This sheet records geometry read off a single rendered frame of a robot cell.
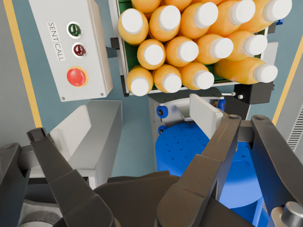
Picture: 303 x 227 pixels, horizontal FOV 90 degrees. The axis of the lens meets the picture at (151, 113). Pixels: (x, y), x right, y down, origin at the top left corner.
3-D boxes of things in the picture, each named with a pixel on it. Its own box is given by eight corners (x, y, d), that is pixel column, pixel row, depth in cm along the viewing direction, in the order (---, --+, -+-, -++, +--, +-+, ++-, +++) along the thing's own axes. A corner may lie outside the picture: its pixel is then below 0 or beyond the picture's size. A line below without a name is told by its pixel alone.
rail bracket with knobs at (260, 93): (225, 97, 57) (242, 106, 48) (227, 78, 55) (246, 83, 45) (250, 94, 58) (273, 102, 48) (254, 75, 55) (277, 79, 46)
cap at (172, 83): (159, 82, 35) (160, 83, 33) (172, 70, 34) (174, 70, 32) (170, 94, 36) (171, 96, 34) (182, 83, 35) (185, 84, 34)
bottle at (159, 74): (146, 72, 52) (149, 82, 34) (162, 57, 50) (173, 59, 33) (159, 88, 54) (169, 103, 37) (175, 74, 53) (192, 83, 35)
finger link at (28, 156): (46, 169, 11) (5, 174, 11) (73, 136, 16) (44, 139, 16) (39, 152, 11) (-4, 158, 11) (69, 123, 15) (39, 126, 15)
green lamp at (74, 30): (71, 37, 29) (68, 36, 28) (67, 24, 28) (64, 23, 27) (82, 36, 29) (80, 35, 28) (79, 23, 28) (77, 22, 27)
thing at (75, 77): (71, 86, 32) (69, 87, 31) (66, 69, 31) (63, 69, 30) (88, 84, 32) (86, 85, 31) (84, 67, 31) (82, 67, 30)
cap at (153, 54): (162, 64, 33) (163, 65, 32) (144, 64, 33) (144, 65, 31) (162, 45, 32) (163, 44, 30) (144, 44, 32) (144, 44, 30)
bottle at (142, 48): (158, 65, 51) (168, 71, 34) (138, 65, 51) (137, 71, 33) (159, 43, 49) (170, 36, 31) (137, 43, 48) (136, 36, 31)
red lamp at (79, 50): (75, 56, 30) (73, 56, 29) (73, 44, 30) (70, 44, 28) (87, 55, 30) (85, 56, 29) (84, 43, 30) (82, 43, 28)
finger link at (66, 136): (68, 161, 13) (59, 162, 13) (91, 126, 20) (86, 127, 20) (57, 131, 12) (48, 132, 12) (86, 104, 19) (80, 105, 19)
